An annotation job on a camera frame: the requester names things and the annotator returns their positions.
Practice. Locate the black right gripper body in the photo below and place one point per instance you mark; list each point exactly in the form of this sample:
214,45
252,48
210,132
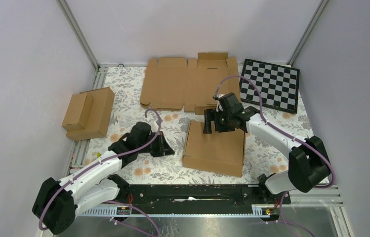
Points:
226,125

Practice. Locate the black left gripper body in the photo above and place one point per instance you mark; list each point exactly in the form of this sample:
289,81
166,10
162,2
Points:
153,148

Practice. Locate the brown cardboard box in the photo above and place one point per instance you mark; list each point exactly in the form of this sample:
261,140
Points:
222,153
88,114

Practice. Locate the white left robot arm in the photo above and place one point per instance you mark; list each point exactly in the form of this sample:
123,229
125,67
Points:
59,202

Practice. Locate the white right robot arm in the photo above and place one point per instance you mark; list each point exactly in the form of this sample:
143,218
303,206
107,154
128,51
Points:
308,163

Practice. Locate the folded brown cardboard box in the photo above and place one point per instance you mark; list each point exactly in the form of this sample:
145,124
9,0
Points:
88,114

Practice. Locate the brown flat cardboard sheet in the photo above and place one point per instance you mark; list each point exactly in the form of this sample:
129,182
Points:
177,83

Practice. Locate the floral patterned table mat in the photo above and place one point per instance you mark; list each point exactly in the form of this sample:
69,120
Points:
126,83

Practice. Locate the black white checkerboard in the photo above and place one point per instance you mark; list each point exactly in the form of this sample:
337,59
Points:
278,85

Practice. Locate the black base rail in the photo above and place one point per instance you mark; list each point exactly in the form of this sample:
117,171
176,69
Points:
199,199

